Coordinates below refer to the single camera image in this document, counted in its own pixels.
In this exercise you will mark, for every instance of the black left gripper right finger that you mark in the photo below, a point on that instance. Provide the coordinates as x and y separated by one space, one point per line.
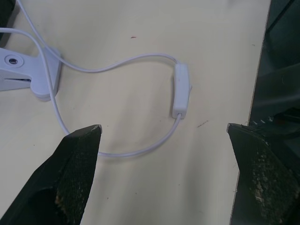
262 178

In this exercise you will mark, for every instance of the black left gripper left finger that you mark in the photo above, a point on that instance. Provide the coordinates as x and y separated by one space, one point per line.
58 178

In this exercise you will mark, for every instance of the white lamp clamp base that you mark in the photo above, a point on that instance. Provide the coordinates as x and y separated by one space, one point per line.
37 70

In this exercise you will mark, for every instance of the black object behind clamp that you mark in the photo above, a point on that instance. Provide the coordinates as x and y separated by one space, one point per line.
5 16

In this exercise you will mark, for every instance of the white inline switch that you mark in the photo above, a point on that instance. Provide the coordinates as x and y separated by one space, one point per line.
179 91

